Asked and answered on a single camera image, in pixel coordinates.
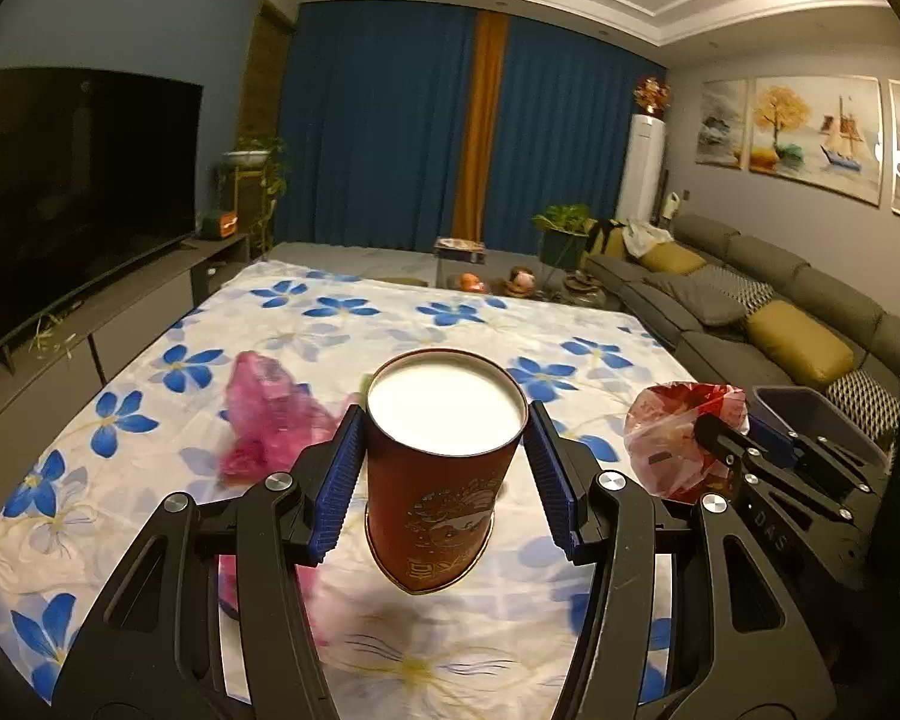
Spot black television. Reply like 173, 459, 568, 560
0, 67, 205, 383

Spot potted plant in dark pot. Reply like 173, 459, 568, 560
532, 202, 593, 271

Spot grey television cabinet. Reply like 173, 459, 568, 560
0, 231, 252, 511

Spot pink translucent plastic bag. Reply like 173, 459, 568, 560
221, 351, 357, 485

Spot orange curtain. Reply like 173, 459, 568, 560
450, 11, 511, 241

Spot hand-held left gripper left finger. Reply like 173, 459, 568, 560
71, 405, 365, 720

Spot large sailboat painting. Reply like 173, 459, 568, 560
746, 73, 884, 207

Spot trailing potted plant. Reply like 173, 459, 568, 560
221, 135, 290, 252

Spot white cloth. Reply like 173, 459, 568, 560
622, 221, 676, 256

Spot red and gold flower ornament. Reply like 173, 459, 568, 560
634, 77, 674, 119

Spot grey and yellow corner sofa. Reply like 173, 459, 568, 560
581, 211, 900, 466

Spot red plastic bag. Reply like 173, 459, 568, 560
622, 382, 751, 503

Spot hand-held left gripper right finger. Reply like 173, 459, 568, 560
525, 399, 800, 720

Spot blue curtain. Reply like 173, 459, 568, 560
484, 15, 668, 252
277, 1, 477, 248

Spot white standing air conditioner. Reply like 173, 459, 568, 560
616, 114, 667, 226

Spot large yellow cushion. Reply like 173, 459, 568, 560
746, 300, 856, 391

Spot red cylindrical can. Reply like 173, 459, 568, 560
364, 349, 530, 597

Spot flat grey cushion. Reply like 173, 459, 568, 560
645, 270, 751, 327

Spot dark grey plastic bin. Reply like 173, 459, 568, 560
754, 386, 890, 466

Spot gold plant stand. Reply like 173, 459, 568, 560
229, 169, 271, 248

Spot small yellow cushion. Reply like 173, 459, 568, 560
640, 242, 710, 275

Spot houndstooth pillow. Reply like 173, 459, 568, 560
825, 369, 900, 443
694, 264, 773, 308

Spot small grey tree painting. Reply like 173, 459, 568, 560
694, 79, 749, 170

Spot colourful flat box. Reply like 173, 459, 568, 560
433, 236, 487, 265

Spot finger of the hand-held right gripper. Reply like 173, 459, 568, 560
748, 416, 892, 524
692, 412, 777, 511

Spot blue floral tablecloth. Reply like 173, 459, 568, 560
0, 259, 702, 720

